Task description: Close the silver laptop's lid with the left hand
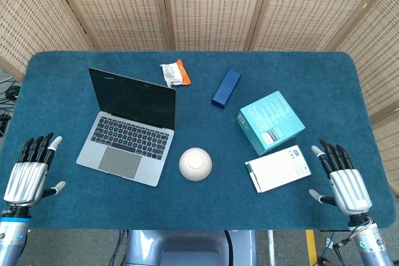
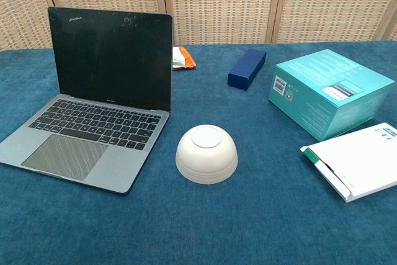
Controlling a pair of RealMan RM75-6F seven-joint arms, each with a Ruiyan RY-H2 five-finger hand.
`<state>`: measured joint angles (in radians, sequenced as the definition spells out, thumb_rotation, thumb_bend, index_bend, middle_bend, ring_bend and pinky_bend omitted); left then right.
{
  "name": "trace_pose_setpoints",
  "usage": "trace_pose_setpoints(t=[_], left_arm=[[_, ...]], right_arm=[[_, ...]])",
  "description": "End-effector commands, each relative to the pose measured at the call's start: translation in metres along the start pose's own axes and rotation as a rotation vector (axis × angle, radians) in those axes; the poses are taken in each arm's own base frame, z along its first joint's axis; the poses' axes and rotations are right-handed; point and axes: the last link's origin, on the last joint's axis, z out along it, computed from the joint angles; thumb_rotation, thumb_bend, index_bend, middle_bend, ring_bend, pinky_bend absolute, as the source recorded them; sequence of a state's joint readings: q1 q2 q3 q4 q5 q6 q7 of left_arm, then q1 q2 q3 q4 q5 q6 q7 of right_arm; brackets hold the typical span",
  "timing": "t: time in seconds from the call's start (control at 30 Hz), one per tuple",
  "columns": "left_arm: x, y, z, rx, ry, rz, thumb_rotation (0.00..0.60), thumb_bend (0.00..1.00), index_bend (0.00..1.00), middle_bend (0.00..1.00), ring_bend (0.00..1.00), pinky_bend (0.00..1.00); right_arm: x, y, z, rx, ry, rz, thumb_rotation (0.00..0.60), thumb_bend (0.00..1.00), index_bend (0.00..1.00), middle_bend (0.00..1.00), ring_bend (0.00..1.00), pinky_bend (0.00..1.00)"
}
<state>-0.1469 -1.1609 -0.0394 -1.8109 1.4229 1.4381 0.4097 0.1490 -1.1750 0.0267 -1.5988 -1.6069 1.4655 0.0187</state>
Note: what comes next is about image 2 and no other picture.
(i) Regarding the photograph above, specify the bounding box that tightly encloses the blue table cloth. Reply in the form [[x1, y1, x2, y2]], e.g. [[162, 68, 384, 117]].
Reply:
[[0, 40, 397, 265]]

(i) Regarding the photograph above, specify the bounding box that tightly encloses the grey laptop computer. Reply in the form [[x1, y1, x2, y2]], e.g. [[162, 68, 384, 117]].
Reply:
[[0, 6, 173, 195]]

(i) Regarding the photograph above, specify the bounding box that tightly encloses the white upturned bowl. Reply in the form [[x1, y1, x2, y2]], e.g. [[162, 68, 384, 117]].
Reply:
[[175, 124, 239, 185]]

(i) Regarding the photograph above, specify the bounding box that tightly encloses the flat white box green edge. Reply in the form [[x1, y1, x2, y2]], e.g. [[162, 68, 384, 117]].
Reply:
[[300, 122, 397, 204]]

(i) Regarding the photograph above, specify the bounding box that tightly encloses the navy blue oblong box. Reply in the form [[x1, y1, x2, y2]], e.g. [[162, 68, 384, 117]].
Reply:
[[227, 48, 267, 91]]

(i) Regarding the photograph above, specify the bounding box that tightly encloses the orange white snack packet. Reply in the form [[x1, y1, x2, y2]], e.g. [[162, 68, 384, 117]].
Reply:
[[172, 45, 197, 71]]

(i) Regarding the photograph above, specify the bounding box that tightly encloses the teal cardboard box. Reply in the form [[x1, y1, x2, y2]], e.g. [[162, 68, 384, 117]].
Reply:
[[268, 49, 396, 142]]

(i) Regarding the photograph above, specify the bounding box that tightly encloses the woven wooden folding screen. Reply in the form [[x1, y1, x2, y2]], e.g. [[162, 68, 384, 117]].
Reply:
[[0, 0, 397, 52]]

